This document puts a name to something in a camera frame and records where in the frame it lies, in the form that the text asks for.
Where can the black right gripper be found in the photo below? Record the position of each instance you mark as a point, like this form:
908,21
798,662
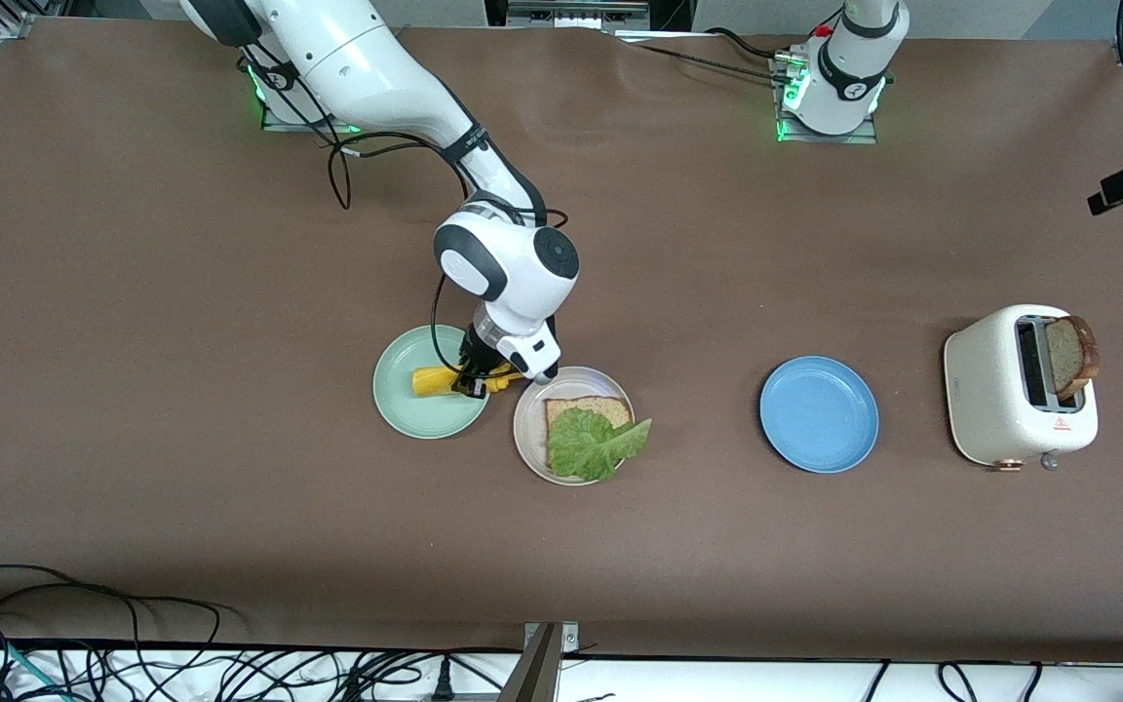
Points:
477,356

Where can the yellow mustard squeeze bottle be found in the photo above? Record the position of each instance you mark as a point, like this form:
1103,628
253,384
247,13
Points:
430,382

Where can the brown toast bread slice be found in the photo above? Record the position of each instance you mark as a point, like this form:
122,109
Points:
581,404
1068,356

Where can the green lettuce leaf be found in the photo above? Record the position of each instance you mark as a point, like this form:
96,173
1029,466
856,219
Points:
591,447

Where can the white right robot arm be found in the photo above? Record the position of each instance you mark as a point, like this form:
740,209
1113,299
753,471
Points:
357,58

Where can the light green round plate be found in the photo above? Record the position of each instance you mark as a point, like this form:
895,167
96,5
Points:
415,414

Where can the beige round plate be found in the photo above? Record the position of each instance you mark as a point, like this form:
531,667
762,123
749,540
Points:
525,439

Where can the blue round plate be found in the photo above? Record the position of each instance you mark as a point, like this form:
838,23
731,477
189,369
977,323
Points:
820,414

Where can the white two-slot toaster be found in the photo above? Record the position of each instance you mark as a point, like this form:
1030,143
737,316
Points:
986,400

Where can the black power plug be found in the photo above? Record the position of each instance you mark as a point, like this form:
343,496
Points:
444,682

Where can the black equipment box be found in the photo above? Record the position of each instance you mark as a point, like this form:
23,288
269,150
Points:
664,12

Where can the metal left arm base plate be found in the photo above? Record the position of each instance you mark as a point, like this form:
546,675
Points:
854,139

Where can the aluminium profile post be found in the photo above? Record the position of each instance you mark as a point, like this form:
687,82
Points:
537,673

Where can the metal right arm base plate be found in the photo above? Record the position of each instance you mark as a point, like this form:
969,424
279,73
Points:
274,122

